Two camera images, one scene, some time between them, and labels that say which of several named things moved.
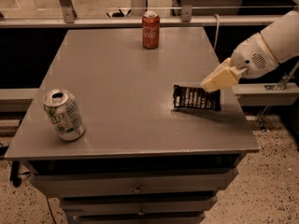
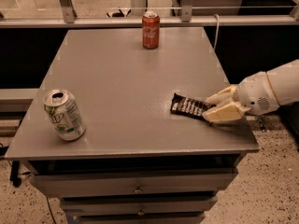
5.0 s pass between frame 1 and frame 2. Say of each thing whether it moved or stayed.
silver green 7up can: stayed
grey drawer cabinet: stayed
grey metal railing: stayed
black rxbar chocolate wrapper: moved
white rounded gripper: moved
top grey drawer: stayed
